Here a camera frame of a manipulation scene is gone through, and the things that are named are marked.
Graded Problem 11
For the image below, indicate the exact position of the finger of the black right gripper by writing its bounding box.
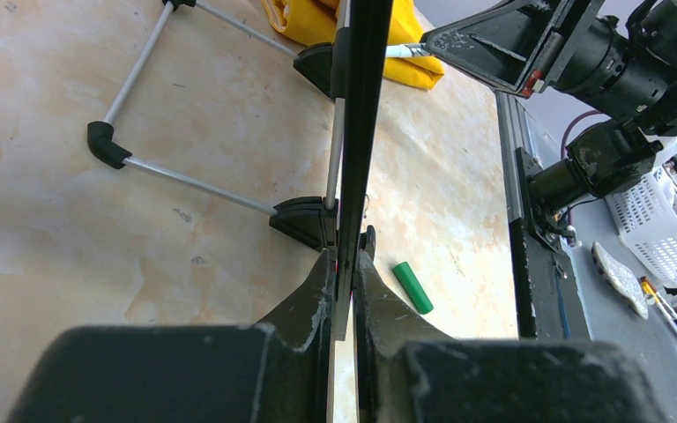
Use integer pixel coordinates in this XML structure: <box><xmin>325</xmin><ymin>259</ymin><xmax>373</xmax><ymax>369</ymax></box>
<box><xmin>420</xmin><ymin>1</ymin><xmax>555</xmax><ymax>93</ymax></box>

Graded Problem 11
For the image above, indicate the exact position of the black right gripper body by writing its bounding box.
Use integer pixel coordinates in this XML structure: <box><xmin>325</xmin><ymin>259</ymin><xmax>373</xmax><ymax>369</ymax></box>
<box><xmin>519</xmin><ymin>0</ymin><xmax>604</xmax><ymax>97</ymax></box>

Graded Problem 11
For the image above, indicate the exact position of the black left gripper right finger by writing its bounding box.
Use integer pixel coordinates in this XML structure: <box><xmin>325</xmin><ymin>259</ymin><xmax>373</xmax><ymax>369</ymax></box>
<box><xmin>353</xmin><ymin>253</ymin><xmax>666</xmax><ymax>422</ymax></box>

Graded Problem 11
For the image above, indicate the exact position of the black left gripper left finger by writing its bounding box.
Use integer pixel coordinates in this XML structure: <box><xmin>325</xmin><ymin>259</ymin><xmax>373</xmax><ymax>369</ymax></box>
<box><xmin>7</xmin><ymin>251</ymin><xmax>336</xmax><ymax>422</ymax></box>

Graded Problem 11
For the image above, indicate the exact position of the green whiteboard marker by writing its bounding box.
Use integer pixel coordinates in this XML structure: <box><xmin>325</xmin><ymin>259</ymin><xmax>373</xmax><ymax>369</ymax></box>
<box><xmin>385</xmin><ymin>43</ymin><xmax>432</xmax><ymax>59</ymax></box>

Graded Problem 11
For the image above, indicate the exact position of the green marker cap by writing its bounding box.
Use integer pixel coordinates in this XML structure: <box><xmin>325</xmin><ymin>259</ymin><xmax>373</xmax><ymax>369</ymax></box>
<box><xmin>391</xmin><ymin>262</ymin><xmax>434</xmax><ymax>315</ymax></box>

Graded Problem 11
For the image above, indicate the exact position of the black framed whiteboard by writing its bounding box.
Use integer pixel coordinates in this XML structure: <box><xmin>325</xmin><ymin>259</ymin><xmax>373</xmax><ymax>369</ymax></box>
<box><xmin>332</xmin><ymin>1</ymin><xmax>392</xmax><ymax>341</ymax></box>

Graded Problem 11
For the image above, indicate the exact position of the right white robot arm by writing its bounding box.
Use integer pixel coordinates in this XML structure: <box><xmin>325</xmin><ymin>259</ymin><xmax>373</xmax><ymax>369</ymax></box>
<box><xmin>420</xmin><ymin>1</ymin><xmax>677</xmax><ymax>212</ymax></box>

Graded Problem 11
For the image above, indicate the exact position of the white perforated plastic basket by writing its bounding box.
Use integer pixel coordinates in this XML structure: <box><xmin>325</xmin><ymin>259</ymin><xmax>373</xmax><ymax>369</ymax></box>
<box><xmin>605</xmin><ymin>167</ymin><xmax>677</xmax><ymax>289</ymax></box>

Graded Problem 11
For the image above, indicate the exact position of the yellow folded sweatshirt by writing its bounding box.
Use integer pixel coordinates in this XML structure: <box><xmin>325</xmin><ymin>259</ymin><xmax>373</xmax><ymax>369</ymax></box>
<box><xmin>261</xmin><ymin>0</ymin><xmax>444</xmax><ymax>90</ymax></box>

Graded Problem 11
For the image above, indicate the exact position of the grey speckled pad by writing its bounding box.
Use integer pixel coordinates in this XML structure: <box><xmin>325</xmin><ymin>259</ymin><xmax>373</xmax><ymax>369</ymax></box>
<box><xmin>591</xmin><ymin>241</ymin><xmax>649</xmax><ymax>321</ymax></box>

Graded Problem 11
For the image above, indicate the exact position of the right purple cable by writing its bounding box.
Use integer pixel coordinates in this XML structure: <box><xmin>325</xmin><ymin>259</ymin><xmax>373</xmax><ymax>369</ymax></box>
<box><xmin>560</xmin><ymin>109</ymin><xmax>602</xmax><ymax>161</ymax></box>

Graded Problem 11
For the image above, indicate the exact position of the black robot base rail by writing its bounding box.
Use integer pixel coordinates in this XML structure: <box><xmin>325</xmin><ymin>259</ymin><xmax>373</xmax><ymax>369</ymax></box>
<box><xmin>495</xmin><ymin>92</ymin><xmax>591</xmax><ymax>340</ymax></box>

